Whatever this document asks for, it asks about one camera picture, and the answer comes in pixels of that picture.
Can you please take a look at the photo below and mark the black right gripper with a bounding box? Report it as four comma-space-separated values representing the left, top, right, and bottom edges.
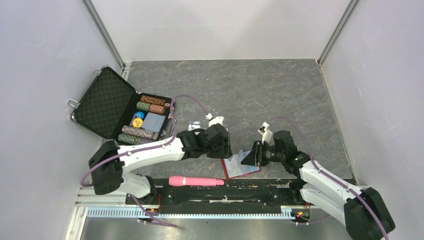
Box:
240, 140, 285, 167

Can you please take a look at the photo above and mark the red leather card holder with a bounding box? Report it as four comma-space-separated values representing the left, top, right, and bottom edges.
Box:
221, 150, 261, 180

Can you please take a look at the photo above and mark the clear plastic card box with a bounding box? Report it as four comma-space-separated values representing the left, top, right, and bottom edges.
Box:
187, 121, 210, 131

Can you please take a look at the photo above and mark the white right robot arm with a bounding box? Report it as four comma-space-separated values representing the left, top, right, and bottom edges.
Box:
241, 130, 396, 240

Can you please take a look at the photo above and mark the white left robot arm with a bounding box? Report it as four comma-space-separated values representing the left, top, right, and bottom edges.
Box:
88, 123, 231, 204

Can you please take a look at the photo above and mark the blue playing card deck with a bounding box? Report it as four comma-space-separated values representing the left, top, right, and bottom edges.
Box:
141, 112, 166, 133

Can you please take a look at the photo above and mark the pink cylindrical wand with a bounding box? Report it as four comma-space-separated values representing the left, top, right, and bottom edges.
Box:
168, 175, 225, 187

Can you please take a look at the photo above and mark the green and brown chip stack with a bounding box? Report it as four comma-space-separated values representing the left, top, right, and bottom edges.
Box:
136, 101, 165, 114

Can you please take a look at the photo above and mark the brown poker chip stack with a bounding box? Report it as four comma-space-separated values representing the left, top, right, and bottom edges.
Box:
140, 95, 167, 107

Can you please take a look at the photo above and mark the blue poker chip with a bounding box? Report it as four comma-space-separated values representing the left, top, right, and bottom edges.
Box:
133, 111, 145, 119

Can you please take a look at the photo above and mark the yellow poker chip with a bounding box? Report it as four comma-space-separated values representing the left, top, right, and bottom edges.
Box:
131, 117, 144, 128

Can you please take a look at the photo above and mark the purple poker chip stack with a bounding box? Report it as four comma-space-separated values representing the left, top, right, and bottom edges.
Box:
121, 125, 159, 141

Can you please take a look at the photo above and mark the green poker chip stack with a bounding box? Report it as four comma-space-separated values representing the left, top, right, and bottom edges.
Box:
118, 133, 141, 145

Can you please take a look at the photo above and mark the black poker chip case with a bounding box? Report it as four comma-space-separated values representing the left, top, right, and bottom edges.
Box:
70, 65, 172, 142

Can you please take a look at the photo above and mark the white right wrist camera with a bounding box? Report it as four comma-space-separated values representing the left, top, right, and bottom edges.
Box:
257, 121, 273, 144

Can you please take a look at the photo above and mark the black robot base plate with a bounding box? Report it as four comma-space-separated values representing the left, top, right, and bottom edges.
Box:
138, 178, 306, 214

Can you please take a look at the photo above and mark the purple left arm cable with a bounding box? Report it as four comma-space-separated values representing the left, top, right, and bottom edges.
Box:
80, 94, 211, 229

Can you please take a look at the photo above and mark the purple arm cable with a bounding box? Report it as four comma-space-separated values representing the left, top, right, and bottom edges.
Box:
80, 94, 211, 229
266, 115, 390, 240

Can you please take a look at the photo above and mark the toothed aluminium rail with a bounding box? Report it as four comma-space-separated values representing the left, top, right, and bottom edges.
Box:
86, 205, 299, 221

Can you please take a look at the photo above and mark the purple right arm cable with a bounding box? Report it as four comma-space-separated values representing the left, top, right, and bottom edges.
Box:
266, 115, 390, 240

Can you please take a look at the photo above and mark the right aluminium frame post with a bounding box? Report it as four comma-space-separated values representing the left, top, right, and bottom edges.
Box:
316, 0, 360, 68

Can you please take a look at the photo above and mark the aluminium frame post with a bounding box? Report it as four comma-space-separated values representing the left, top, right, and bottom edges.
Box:
316, 0, 360, 68
82, 0, 126, 70

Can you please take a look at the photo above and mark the left aluminium frame post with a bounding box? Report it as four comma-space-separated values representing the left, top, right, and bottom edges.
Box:
82, 0, 126, 70

